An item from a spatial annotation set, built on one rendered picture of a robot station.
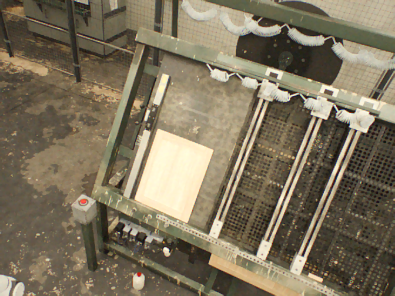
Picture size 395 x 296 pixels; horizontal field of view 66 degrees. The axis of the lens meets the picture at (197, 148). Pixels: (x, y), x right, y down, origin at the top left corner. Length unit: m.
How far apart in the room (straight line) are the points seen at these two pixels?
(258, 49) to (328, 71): 0.55
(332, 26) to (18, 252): 3.16
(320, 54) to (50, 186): 2.99
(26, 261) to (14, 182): 1.02
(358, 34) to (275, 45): 0.55
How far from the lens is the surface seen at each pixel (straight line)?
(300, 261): 2.21
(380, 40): 2.40
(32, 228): 3.46
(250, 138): 2.07
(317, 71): 2.53
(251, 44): 2.54
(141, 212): 2.33
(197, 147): 2.15
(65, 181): 3.79
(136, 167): 2.29
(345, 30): 2.37
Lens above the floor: 2.72
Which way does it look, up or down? 40 degrees down
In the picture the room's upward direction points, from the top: 11 degrees clockwise
